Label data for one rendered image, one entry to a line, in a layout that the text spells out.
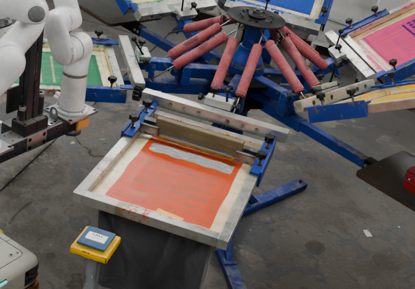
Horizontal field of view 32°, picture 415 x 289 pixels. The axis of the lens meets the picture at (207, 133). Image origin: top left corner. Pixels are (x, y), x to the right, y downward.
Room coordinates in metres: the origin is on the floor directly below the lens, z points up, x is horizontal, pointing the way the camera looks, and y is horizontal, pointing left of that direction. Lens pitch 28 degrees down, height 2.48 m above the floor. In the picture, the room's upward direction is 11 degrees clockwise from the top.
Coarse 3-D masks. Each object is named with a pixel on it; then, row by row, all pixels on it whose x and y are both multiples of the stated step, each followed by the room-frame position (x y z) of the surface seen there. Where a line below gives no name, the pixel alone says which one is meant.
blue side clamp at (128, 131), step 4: (144, 108) 2.87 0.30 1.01; (148, 108) 2.89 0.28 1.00; (140, 112) 2.82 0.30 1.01; (144, 112) 2.84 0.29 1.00; (148, 112) 2.85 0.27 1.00; (152, 112) 2.86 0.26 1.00; (140, 116) 2.80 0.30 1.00; (144, 116) 2.81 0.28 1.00; (148, 116) 2.82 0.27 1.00; (140, 120) 2.76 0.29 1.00; (128, 124) 2.69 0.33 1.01; (136, 124) 2.72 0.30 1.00; (124, 128) 2.65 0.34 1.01; (128, 128) 2.67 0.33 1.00; (132, 128) 2.68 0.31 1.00; (136, 128) 2.69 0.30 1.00; (124, 132) 2.63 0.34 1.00; (128, 132) 2.64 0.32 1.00; (132, 132) 2.65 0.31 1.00; (120, 136) 2.63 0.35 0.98; (132, 136) 2.62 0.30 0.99
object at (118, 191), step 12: (168, 144) 2.69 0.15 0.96; (144, 156) 2.55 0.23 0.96; (156, 156) 2.57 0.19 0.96; (168, 156) 2.59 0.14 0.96; (132, 168) 2.45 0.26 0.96; (120, 180) 2.34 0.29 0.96; (108, 192) 2.25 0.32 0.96; (120, 192) 2.26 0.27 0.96; (132, 192) 2.28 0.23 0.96; (144, 204) 2.22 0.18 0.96; (156, 204) 2.23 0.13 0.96
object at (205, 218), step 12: (204, 156) 2.65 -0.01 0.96; (216, 156) 2.67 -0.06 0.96; (192, 168) 2.54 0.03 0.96; (204, 168) 2.56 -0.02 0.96; (228, 180) 2.50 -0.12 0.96; (216, 192) 2.40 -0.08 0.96; (228, 192) 2.41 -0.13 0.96; (168, 204) 2.25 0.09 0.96; (216, 204) 2.31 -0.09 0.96; (180, 216) 2.19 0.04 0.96; (192, 216) 2.20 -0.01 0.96; (204, 216) 2.22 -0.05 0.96
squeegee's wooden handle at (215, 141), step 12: (156, 120) 2.71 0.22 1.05; (168, 120) 2.70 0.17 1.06; (168, 132) 2.70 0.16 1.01; (180, 132) 2.69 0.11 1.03; (192, 132) 2.68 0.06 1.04; (204, 132) 2.67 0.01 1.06; (204, 144) 2.66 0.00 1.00; (216, 144) 2.66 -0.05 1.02; (228, 144) 2.65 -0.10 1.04; (240, 144) 2.64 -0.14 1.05
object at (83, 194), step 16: (160, 112) 2.90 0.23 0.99; (208, 128) 2.84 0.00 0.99; (128, 144) 2.59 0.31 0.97; (256, 144) 2.79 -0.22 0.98; (112, 160) 2.42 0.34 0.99; (96, 176) 2.28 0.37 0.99; (256, 176) 2.52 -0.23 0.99; (80, 192) 2.16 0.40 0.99; (240, 192) 2.37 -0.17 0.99; (96, 208) 2.13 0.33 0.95; (112, 208) 2.12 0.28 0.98; (128, 208) 2.12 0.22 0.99; (240, 208) 2.26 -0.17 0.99; (160, 224) 2.09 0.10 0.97; (176, 224) 2.08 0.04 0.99; (192, 224) 2.10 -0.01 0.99; (208, 240) 2.06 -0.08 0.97; (224, 240) 2.05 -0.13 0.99
